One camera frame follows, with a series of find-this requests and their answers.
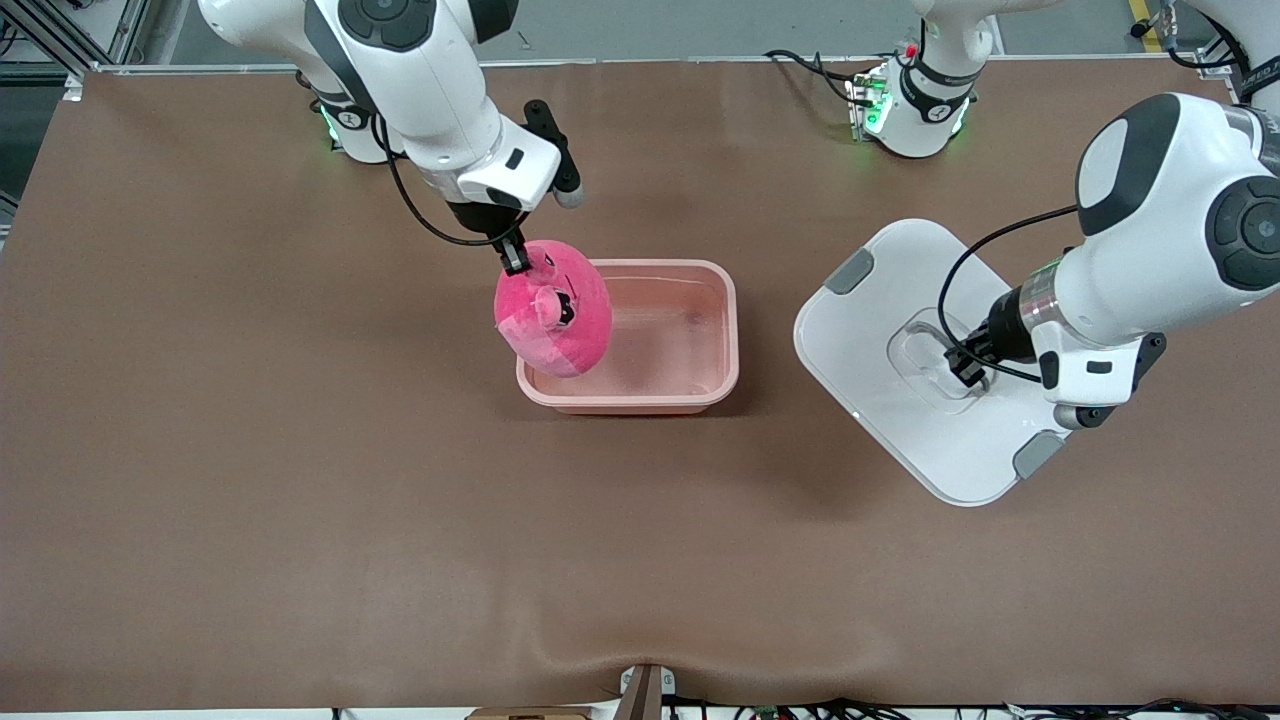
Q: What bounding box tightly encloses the pink plush toy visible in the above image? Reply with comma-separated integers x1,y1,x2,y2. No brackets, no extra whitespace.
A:
493,240,613,379

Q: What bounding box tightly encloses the black base cable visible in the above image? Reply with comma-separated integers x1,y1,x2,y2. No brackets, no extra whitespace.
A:
764,48,881,107

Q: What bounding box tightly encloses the black stand foot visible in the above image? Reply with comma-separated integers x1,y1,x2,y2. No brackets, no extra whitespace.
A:
1130,0,1181,39

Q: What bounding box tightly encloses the camera mount post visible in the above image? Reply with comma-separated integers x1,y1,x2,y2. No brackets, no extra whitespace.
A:
614,662,677,720

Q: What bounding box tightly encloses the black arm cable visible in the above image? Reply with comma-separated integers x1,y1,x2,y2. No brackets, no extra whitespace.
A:
938,205,1081,386
372,115,521,248

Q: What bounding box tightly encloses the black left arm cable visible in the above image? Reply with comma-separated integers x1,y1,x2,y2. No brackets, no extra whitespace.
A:
938,205,1081,386

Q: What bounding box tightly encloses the aluminium frame profile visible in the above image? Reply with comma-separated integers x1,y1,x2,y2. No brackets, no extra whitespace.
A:
0,0,151,101

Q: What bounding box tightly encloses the pink plastic box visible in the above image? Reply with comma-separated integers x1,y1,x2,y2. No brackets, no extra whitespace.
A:
516,259,741,416

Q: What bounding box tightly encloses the white box lid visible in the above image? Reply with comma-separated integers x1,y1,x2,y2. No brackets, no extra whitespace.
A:
793,218,1076,508

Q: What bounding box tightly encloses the brown table mat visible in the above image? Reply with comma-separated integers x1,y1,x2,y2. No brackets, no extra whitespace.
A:
0,55,1280,713

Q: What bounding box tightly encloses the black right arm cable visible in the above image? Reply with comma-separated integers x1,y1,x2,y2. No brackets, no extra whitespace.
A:
372,115,521,248

